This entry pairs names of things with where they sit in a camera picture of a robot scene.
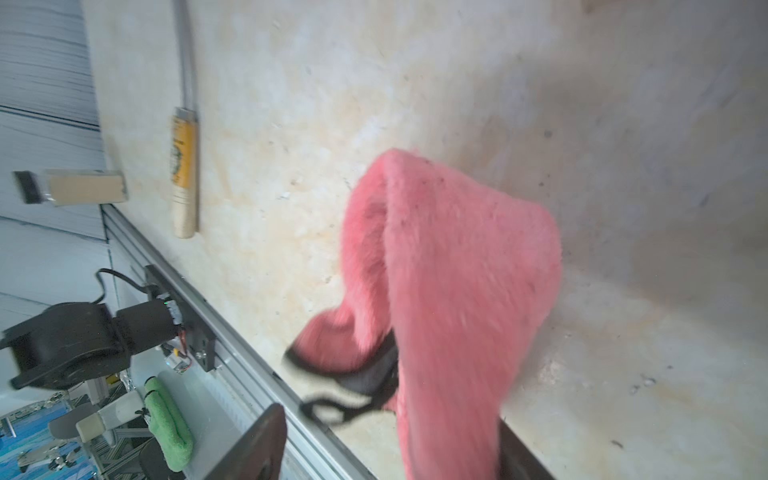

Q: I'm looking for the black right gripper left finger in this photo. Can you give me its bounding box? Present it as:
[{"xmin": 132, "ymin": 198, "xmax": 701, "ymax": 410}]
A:
[{"xmin": 284, "ymin": 332, "xmax": 399, "ymax": 426}]

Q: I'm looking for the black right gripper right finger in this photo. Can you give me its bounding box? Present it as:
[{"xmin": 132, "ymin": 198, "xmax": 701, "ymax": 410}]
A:
[{"xmin": 499, "ymin": 420, "xmax": 554, "ymax": 480}]

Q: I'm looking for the pink fluffy rag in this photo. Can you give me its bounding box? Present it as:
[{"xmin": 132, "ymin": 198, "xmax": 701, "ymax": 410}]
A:
[{"xmin": 289, "ymin": 149, "xmax": 562, "ymax": 479}]

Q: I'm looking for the small sickle wooden handle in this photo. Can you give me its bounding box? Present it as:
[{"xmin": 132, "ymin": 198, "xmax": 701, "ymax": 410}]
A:
[{"xmin": 170, "ymin": 0, "xmax": 200, "ymax": 240}]

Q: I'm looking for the small jar with black lid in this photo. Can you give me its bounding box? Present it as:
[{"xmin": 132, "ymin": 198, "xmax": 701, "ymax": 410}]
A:
[{"xmin": 13, "ymin": 169, "xmax": 128, "ymax": 207}]

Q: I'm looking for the aluminium mounting rail base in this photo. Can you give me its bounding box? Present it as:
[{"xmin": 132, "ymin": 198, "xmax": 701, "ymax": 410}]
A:
[{"xmin": 102, "ymin": 206, "xmax": 374, "ymax": 479}]

